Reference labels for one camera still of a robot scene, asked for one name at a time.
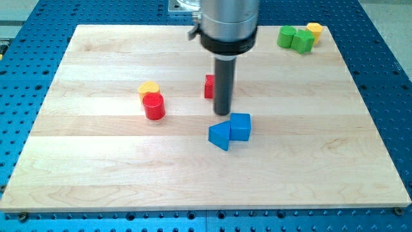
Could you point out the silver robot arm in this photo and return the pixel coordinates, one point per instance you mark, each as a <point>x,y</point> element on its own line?
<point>227,28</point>

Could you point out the wooden board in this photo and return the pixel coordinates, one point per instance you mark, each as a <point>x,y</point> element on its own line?
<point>313,142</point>

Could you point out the yellow hexagon block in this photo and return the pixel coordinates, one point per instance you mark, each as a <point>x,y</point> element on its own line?
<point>316,30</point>

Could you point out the blue triangle block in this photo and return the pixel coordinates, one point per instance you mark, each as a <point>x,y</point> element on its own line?
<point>219,135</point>

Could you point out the red star block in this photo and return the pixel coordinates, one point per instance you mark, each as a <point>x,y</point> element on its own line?
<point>209,86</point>

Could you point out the blue cube block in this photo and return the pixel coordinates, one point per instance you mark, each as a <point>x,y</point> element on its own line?
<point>240,126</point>

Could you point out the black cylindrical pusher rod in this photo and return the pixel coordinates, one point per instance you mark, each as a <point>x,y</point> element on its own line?
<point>224,71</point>

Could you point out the red cylinder block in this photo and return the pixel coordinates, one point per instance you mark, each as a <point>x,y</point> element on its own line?
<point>154,106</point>

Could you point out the yellow heart block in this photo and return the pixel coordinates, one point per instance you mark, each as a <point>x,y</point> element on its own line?
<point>147,87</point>

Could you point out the green cylinder block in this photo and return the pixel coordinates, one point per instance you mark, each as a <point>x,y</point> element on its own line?
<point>286,35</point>

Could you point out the silver metal mounting plate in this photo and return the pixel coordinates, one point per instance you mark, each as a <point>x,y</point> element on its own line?
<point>183,5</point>

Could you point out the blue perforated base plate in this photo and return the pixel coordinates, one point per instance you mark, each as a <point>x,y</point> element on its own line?
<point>374,38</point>

